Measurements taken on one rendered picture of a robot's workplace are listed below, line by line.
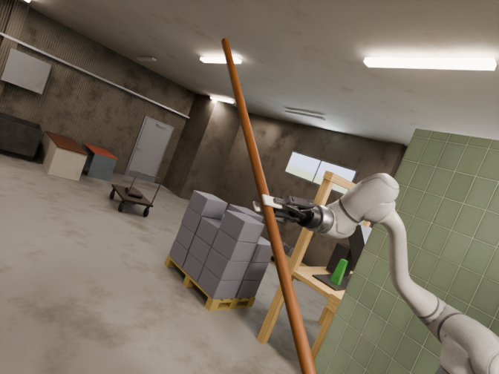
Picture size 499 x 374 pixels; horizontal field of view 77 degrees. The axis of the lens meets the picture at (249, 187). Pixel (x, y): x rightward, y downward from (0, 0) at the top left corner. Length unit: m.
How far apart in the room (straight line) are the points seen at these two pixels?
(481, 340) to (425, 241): 0.82
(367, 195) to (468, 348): 0.55
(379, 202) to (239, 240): 3.28
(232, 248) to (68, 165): 5.60
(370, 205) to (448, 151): 1.08
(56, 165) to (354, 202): 8.16
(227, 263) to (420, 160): 2.89
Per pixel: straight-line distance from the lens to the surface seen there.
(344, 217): 1.05
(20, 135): 9.46
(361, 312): 2.11
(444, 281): 1.93
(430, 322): 1.37
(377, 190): 1.02
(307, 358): 0.76
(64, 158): 8.76
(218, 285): 4.38
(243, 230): 4.15
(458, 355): 1.26
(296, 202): 0.90
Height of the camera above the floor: 2.05
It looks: 4 degrees down
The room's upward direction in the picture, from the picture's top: 22 degrees clockwise
